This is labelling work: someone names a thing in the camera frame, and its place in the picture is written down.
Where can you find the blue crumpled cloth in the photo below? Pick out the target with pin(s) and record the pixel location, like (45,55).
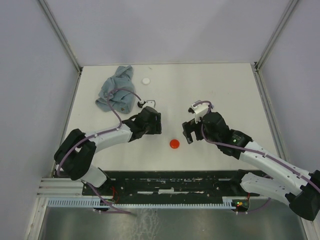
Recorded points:
(118,88)

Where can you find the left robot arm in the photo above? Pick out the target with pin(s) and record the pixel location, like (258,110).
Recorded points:
(76,153)

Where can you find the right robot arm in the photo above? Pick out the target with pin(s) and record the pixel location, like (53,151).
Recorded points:
(297,188)

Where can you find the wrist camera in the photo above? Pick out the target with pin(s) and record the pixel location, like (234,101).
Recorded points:
(200,108)
(148,103)

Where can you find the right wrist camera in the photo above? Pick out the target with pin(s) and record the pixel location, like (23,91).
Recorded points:
(200,108)

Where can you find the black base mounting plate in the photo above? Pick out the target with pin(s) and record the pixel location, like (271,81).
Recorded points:
(168,187)

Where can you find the orange earbud charging case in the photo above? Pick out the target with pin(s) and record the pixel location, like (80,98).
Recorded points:
(174,143)

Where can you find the aluminium frame rail left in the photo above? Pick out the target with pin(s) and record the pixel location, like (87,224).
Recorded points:
(44,5)

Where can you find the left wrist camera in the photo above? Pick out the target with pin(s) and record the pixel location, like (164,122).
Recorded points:
(148,103)

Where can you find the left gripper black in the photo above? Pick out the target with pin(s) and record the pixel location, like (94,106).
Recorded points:
(156,128)

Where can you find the aluminium frame rail right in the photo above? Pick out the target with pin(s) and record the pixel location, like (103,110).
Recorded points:
(270,113)

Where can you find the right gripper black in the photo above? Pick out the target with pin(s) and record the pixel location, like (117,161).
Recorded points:
(190,126)

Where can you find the black earbud charging case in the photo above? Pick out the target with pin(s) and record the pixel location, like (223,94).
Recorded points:
(139,104)

